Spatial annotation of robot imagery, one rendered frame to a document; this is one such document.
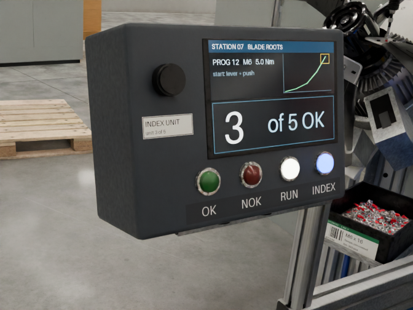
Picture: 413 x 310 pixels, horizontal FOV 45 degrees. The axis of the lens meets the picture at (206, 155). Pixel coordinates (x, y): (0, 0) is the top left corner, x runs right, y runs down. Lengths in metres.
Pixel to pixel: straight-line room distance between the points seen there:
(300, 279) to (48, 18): 6.19
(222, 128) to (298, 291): 0.34
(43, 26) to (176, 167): 6.29
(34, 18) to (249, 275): 4.94
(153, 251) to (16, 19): 4.54
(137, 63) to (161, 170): 0.10
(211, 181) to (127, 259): 1.99
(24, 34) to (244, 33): 6.17
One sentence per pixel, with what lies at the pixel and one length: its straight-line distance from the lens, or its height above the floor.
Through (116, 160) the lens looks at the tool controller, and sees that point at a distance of 0.47.
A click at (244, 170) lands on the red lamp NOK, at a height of 1.12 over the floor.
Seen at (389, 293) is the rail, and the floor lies 0.83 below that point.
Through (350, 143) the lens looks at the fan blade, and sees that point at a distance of 1.19.
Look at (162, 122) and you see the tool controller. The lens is 0.44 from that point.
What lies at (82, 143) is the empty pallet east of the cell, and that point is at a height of 0.08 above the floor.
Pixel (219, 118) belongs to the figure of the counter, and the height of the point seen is 1.17.
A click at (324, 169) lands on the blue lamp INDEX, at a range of 0.55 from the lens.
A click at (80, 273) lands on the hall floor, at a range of 2.35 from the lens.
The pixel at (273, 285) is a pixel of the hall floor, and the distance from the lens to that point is 2.36.
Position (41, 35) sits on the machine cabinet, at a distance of 6.71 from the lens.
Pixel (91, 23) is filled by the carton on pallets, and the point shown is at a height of 0.26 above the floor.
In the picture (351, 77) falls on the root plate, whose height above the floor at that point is 1.09.
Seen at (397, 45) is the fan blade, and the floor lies 1.19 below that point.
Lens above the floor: 1.30
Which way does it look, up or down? 20 degrees down
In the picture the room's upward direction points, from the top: 6 degrees clockwise
